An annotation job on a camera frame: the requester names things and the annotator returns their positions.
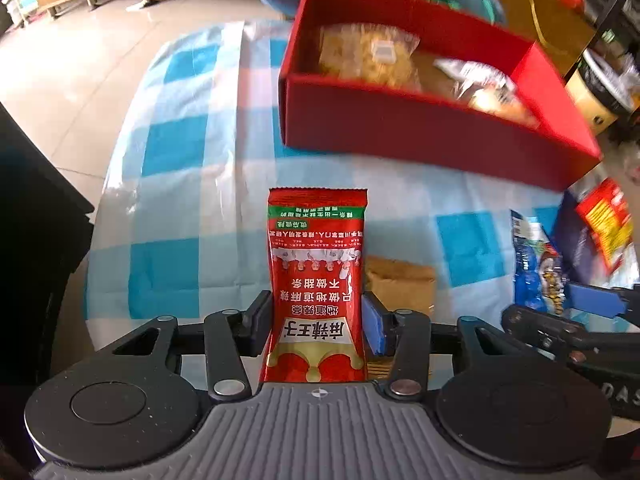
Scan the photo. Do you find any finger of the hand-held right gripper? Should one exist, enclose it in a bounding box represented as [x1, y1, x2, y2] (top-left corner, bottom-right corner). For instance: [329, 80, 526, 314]
[501, 304, 640, 361]
[567, 281, 640, 333]

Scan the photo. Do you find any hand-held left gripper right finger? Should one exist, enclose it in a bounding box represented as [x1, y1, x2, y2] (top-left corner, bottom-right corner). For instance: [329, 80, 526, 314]
[361, 290, 521, 402]

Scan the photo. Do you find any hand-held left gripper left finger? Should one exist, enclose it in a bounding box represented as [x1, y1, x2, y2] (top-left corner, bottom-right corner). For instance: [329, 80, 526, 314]
[112, 289, 274, 402]

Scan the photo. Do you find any red cardboard box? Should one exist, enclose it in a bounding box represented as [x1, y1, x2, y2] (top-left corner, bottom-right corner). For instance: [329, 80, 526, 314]
[277, 0, 603, 192]

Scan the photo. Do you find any silver snack packet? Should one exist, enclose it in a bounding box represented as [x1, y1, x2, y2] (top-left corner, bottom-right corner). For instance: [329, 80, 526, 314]
[432, 57, 516, 106]

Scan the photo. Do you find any clear bag of fried snacks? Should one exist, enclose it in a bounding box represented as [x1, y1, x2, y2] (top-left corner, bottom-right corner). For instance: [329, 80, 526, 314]
[317, 22, 423, 92]

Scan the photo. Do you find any brown paper packet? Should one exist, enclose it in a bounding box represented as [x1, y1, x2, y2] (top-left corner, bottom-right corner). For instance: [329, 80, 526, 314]
[364, 255, 437, 376]

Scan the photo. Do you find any dark blue snack packet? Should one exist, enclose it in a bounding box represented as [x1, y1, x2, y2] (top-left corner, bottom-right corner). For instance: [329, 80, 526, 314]
[552, 187, 616, 286]

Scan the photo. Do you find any red and yellow snack packet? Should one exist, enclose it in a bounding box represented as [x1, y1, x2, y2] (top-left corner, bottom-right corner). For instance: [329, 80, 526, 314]
[575, 177, 636, 276]

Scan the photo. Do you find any blue checkered bed sheet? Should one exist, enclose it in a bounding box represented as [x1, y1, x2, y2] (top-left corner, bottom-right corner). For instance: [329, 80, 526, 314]
[82, 20, 640, 351]

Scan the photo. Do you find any yellow trash bin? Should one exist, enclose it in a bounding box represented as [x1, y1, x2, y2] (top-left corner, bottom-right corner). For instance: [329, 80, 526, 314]
[565, 49, 640, 136]

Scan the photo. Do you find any black cabinet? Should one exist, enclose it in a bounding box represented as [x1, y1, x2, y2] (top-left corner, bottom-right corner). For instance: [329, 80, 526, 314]
[0, 102, 96, 461]

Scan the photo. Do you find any wooden cabinet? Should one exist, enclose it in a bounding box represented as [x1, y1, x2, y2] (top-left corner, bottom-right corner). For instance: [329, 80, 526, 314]
[0, 0, 596, 76]

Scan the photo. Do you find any yellow cable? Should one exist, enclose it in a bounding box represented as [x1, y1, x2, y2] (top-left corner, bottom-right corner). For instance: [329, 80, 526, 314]
[507, 0, 548, 43]

